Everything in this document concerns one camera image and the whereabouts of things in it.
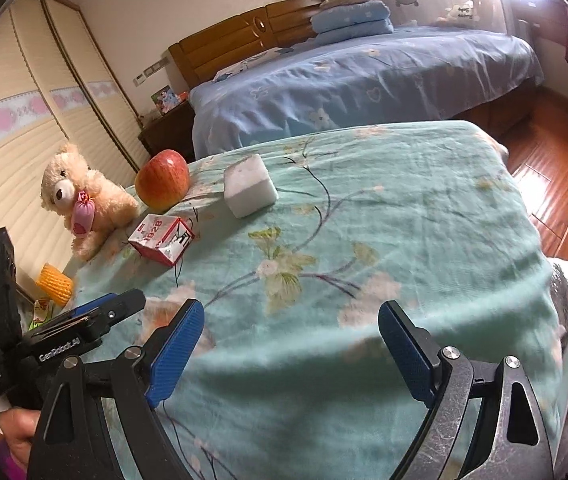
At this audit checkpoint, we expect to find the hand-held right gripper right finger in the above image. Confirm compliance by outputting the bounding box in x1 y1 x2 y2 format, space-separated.
377 300 558 480

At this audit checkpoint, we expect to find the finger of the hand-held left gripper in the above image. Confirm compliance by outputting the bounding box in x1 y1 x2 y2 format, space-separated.
68 292 118 319
98 288 147 334

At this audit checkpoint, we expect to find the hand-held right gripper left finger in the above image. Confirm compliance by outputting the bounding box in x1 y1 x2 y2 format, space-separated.
28 298 205 480

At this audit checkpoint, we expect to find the person's left forearm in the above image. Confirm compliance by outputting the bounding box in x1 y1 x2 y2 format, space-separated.
0 447 28 480

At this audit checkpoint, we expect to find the person's left hand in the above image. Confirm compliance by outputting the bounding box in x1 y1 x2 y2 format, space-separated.
0 407 41 455

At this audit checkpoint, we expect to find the green and yellow wrapper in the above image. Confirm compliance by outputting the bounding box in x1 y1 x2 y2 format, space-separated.
30 298 56 332

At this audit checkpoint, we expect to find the yellow foam fruit net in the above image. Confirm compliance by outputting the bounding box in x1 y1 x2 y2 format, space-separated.
35 263 75 307

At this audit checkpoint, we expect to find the red and white carton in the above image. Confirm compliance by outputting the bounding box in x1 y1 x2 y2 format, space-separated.
127 213 196 268

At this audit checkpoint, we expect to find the cream teddy bear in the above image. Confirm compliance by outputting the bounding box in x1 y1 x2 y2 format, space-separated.
40 142 140 262

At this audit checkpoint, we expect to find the teal floral blanket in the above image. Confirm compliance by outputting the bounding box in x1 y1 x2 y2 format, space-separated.
24 120 565 480

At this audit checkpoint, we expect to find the red apple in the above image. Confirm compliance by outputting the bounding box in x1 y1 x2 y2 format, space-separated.
134 149 191 213

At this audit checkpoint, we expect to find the white foam block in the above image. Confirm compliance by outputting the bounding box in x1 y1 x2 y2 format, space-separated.
223 154 279 219

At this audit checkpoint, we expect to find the dark wooden nightstand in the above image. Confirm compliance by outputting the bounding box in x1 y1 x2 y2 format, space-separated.
137 102 196 164

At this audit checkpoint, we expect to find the cream wardrobe with pink band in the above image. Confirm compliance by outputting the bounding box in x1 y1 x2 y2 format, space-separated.
0 0 151 281

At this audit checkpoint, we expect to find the bed with blue sheet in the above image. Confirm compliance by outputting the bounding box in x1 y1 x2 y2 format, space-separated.
189 25 546 157

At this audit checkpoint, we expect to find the wooden headboard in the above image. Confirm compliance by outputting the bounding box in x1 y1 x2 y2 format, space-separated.
168 0 331 92

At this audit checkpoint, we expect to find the folded light blue blanket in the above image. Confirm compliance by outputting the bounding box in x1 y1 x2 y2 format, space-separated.
310 0 395 37

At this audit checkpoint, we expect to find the small plush toy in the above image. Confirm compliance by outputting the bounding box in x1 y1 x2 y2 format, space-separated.
436 2 483 27

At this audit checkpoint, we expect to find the flat patterned pillow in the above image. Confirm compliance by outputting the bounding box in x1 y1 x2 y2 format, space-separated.
319 0 375 10

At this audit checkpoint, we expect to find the small picture frame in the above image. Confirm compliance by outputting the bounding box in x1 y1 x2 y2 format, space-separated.
151 84 178 114

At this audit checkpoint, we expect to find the wall switch panel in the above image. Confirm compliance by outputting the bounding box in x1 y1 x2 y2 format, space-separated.
133 57 171 87

